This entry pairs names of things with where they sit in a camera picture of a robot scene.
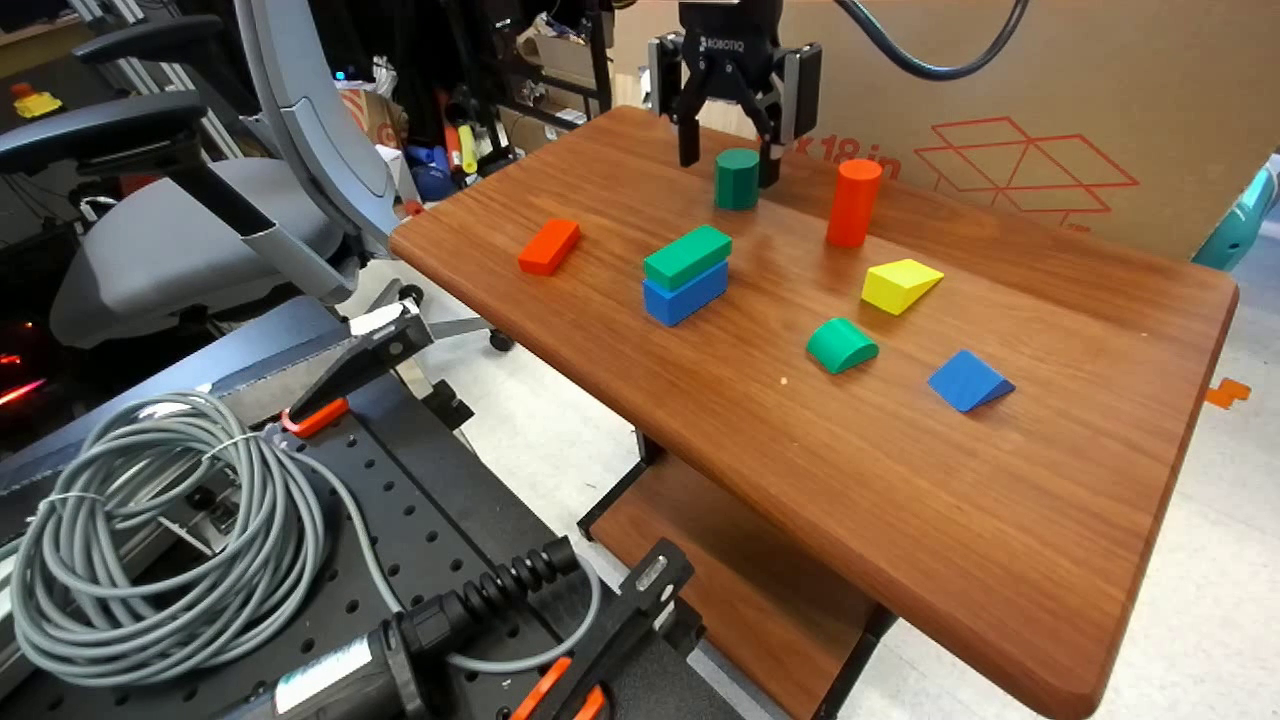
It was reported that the large cardboard box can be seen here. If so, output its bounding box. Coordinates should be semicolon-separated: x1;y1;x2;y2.
610;0;1280;265

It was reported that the green rectangular block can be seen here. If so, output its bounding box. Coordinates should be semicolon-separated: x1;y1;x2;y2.
645;225;733;288

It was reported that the yellow wedge block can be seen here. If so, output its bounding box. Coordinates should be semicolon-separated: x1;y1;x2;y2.
860;258;942;316

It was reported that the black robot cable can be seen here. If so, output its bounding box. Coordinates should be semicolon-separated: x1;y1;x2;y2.
835;0;1030;84

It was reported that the orange rectangular block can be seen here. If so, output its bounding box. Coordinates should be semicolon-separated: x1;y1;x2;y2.
514;214;578;277

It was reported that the black clamp with orange handle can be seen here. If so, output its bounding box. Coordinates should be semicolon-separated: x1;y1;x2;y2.
275;312;431;439

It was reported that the grey office chair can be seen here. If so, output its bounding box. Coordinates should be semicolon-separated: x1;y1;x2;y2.
0;0;400;348

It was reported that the blue wedge block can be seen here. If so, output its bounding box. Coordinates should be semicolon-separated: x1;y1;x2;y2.
927;351;1010;413

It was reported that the blue rectangular block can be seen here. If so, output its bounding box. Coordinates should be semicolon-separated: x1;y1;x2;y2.
645;265;733;329

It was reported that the green half-cylinder block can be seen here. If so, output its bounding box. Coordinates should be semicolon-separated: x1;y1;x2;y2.
809;316;881;374

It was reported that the orange floor marker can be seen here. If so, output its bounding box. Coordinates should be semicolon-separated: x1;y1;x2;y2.
1203;381;1250;406

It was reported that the green cylindrical block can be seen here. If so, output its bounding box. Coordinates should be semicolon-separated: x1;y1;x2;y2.
710;146;759;212

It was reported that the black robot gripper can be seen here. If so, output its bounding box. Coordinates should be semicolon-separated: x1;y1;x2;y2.
652;0;824;186

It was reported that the grey coiled cable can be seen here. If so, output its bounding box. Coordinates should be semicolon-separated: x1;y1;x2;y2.
2;389;606;691

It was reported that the black perforated mounting board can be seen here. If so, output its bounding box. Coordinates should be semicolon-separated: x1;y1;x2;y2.
0;371;752;720

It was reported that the orange cylindrical block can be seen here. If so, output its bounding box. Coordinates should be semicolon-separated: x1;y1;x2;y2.
824;158;883;247

